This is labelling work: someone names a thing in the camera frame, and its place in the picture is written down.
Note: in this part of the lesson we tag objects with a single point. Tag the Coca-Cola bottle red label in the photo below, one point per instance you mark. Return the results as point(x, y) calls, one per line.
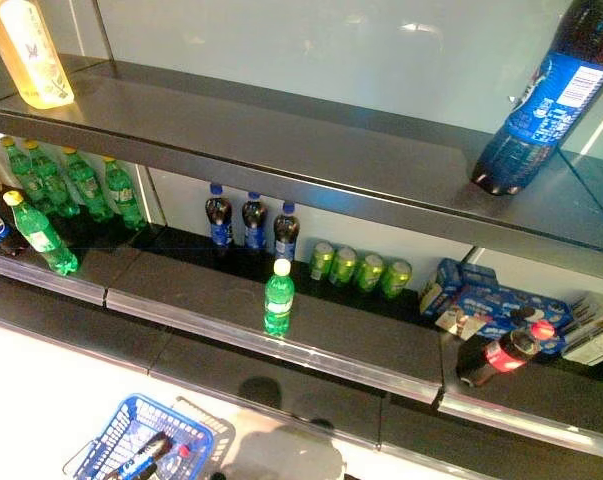
point(501, 355)

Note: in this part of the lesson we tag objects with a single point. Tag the clear water bottle red cap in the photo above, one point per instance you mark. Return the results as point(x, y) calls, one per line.
point(173, 462)

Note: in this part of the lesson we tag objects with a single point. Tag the blue plastic shopping basket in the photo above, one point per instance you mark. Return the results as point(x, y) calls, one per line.
point(131, 402)

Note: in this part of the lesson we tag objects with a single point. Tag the black store shelf board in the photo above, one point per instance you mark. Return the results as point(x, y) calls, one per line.
point(181, 290)
point(231, 380)
point(231, 130)

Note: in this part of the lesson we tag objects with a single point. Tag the clear plastic price rail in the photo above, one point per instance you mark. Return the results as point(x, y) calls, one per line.
point(531, 425)
point(41, 279)
point(281, 350)

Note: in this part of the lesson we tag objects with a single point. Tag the large Pepsi cola bottle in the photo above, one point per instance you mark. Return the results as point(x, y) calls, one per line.
point(551, 115)

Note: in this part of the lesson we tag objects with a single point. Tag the white grey snack box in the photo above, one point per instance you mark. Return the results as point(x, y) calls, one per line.
point(593, 330)

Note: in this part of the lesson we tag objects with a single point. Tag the blue Oreo box cone picture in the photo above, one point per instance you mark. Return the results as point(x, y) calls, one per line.
point(501, 310)

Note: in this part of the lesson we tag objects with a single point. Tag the blue Oreo cookie box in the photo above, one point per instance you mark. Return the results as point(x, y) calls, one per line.
point(441, 287)
point(478, 275)

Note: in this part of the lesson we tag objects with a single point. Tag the large yellow tea bottle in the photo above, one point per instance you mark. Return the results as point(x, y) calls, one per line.
point(31, 55)

